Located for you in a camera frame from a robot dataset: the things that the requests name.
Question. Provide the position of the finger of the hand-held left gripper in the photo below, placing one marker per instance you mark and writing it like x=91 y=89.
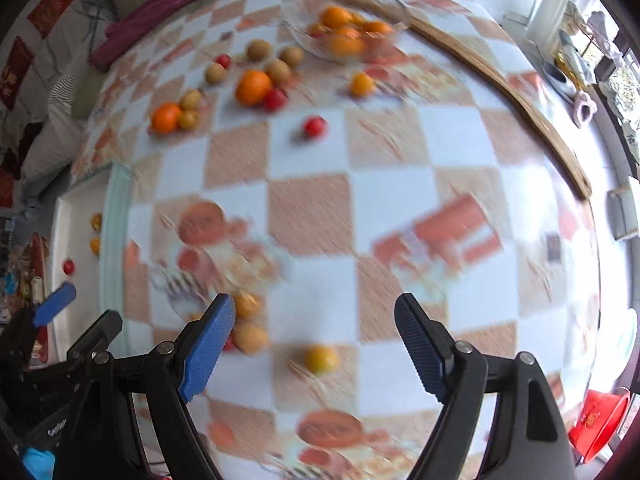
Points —
x=97 y=332
x=55 y=304

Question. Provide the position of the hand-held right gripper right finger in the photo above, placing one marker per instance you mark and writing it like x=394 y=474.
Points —
x=420 y=355

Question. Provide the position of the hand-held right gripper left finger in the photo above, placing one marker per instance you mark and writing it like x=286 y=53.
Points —
x=207 y=350

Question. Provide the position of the red tomato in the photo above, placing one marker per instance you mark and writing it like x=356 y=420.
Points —
x=229 y=345
x=275 y=99
x=315 y=126
x=68 y=266
x=223 y=61

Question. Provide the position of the brown kiwi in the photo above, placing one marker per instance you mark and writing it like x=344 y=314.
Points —
x=277 y=71
x=291 y=55
x=251 y=338
x=215 y=74
x=191 y=100
x=188 y=120
x=259 y=50

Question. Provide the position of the white tray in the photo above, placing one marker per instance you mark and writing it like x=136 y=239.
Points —
x=75 y=220

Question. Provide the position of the checkered printed tablecloth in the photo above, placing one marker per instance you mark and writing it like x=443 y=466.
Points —
x=310 y=210

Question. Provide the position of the red plastic bucket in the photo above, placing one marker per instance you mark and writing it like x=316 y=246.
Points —
x=597 y=422

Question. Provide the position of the large orange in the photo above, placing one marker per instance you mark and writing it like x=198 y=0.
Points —
x=254 y=87
x=336 y=16
x=166 y=117
x=345 y=44
x=377 y=28

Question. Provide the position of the long wooden stick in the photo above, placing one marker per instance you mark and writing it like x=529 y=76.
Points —
x=575 y=175

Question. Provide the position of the pink slippers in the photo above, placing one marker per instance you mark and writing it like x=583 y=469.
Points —
x=583 y=109

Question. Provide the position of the purple cloth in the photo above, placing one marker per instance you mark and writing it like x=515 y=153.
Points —
x=150 y=15

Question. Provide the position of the clear glass bowl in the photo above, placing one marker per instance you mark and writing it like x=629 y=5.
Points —
x=385 y=45

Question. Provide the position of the red wall poster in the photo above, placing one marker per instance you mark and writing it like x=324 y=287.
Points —
x=50 y=7
x=15 y=72

